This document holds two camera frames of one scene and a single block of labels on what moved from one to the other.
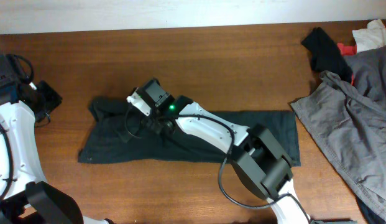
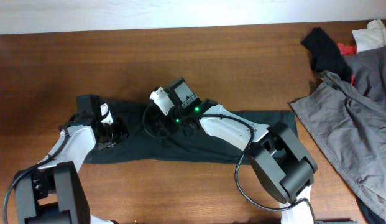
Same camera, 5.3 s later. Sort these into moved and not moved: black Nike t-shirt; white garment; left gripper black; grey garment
Moved: left gripper black
Not moved: white garment; black Nike t-shirt; grey garment
